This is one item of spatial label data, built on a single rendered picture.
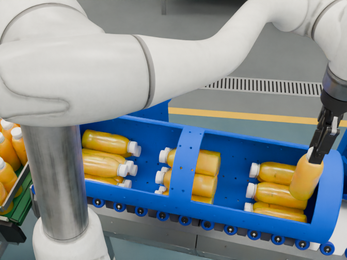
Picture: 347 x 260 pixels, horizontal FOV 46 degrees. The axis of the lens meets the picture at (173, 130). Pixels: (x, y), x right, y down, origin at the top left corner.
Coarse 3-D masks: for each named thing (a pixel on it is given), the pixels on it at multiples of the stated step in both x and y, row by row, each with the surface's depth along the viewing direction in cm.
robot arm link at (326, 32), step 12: (324, 12) 78; (336, 12) 76; (324, 24) 77; (336, 24) 75; (312, 36) 81; (324, 36) 78; (336, 36) 75; (324, 48) 79; (336, 48) 76; (336, 60) 77; (336, 72) 80
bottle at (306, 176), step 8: (304, 160) 105; (296, 168) 109; (304, 168) 105; (312, 168) 104; (320, 168) 105; (296, 176) 110; (304, 176) 107; (312, 176) 106; (320, 176) 107; (296, 184) 111; (304, 184) 109; (312, 184) 108; (296, 192) 113; (304, 192) 111; (312, 192) 113; (304, 200) 114
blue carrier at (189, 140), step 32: (96, 128) 148; (128, 128) 144; (160, 128) 140; (192, 128) 127; (192, 160) 118; (224, 160) 142; (256, 160) 140; (288, 160) 137; (96, 192) 127; (128, 192) 123; (224, 192) 141; (320, 192) 111; (256, 224) 119; (288, 224) 115; (320, 224) 112
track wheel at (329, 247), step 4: (320, 244) 128; (324, 244) 126; (328, 244) 126; (332, 244) 126; (320, 248) 127; (324, 248) 126; (328, 248) 126; (332, 248) 126; (324, 252) 127; (328, 252) 126; (332, 252) 126
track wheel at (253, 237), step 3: (249, 231) 130; (252, 231) 130; (255, 231) 130; (258, 231) 130; (249, 234) 130; (252, 234) 130; (255, 234) 130; (258, 234) 130; (249, 237) 130; (252, 237) 130; (255, 237) 130; (258, 237) 130
